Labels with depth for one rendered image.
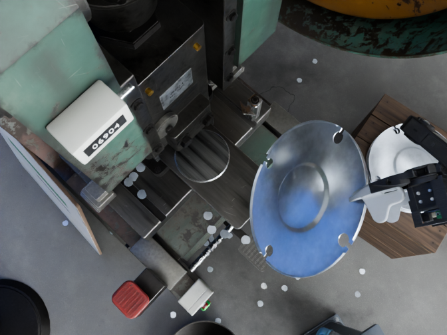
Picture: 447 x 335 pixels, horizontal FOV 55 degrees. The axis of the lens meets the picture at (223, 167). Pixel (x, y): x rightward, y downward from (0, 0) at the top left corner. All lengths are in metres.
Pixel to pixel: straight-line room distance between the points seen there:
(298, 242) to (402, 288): 1.09
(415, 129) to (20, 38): 0.52
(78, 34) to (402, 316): 1.65
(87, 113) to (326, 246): 0.47
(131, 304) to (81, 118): 0.61
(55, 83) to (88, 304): 1.44
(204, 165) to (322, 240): 0.34
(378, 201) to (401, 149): 0.83
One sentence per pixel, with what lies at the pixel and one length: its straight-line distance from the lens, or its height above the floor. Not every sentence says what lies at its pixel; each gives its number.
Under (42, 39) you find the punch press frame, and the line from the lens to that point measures 0.36.
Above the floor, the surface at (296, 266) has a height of 0.93.
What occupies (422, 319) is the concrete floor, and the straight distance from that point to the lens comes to 1.88.
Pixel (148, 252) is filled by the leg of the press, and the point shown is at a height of 0.64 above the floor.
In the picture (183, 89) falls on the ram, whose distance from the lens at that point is 0.74.
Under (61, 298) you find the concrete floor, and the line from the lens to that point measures 1.82.
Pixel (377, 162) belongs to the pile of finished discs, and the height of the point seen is 0.39.
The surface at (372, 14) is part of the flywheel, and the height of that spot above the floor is 1.07.
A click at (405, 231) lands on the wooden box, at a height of 0.35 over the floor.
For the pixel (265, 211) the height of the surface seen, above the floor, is 0.85.
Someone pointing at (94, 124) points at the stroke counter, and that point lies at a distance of 0.43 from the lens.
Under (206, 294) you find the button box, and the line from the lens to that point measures 1.09.
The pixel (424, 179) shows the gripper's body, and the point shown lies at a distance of 0.65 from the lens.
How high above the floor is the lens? 1.72
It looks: 75 degrees down
